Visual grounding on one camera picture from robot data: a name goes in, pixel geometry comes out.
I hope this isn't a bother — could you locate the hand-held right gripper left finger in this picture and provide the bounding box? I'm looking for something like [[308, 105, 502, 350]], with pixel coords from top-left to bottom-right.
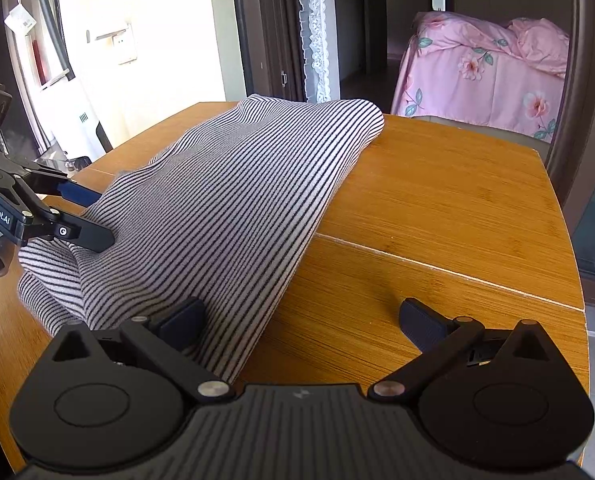
[[52, 297, 237, 405]]

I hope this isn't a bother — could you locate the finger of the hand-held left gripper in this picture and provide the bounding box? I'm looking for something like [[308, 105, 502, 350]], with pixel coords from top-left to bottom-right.
[[16, 161, 102, 208], [26, 206, 116, 252]]

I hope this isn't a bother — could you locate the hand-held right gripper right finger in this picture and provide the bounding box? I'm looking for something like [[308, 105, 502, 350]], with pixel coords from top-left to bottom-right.
[[368, 297, 554, 402]]

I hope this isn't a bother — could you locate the black white striped shirt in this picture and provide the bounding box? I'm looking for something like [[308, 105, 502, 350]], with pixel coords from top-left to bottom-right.
[[18, 94, 384, 383]]

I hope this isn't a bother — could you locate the white paper tag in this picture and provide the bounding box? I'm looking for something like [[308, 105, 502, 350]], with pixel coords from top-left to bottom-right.
[[5, 4, 37, 35]]

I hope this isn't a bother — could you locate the dark brown door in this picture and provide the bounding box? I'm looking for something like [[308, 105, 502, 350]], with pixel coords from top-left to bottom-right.
[[230, 0, 305, 103]]

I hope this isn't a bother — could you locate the pink floral bed cover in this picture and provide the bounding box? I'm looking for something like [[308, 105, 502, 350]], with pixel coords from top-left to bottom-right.
[[390, 10, 571, 142]]

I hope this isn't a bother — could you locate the white lace curtain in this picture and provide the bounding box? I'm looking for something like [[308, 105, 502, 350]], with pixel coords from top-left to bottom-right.
[[294, 0, 332, 103]]

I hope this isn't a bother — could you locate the white wall socket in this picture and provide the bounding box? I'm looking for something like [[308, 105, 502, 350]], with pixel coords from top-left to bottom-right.
[[112, 27, 139, 65]]

